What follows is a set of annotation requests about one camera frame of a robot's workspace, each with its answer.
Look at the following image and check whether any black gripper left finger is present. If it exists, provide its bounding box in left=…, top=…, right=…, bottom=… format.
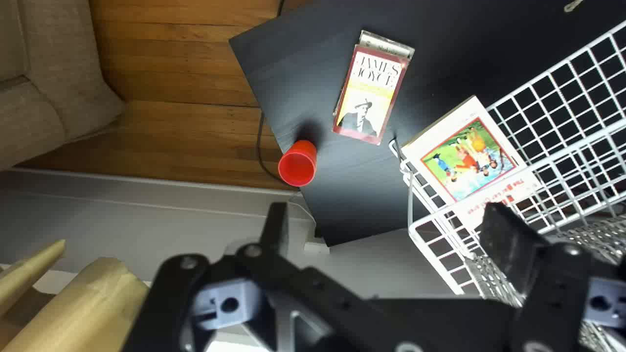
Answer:
left=123, top=201, right=407, bottom=352

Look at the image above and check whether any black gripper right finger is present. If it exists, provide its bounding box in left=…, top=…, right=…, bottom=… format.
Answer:
left=477, top=201, right=594, bottom=352

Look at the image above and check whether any red plastic cup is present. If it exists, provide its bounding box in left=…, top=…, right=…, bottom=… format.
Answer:
left=275, top=136, right=320, bottom=189

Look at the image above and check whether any white illustrated children's book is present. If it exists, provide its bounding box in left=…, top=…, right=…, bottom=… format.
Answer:
left=399, top=93, right=543, bottom=230

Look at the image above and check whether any red James Joyce paperback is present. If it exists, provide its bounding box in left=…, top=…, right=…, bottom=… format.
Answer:
left=330, top=27, right=416, bottom=146

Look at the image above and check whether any thick tan wooden cylinder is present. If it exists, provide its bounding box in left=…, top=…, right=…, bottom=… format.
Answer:
left=0, top=255, right=150, bottom=352

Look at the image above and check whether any thin tan wooden cylinder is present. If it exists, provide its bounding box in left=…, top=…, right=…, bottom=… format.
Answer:
left=0, top=236, right=68, bottom=316

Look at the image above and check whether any beige fabric sofa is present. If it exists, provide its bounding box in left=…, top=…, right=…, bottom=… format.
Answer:
left=0, top=0, right=127, bottom=171

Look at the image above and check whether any white wire basket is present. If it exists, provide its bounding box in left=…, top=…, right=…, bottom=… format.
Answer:
left=387, top=17, right=626, bottom=352

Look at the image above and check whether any thin black cable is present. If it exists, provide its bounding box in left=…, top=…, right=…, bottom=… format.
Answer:
left=254, top=107, right=289, bottom=187

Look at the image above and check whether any beige twisted rope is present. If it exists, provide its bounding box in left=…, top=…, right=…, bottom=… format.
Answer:
left=561, top=0, right=590, bottom=15

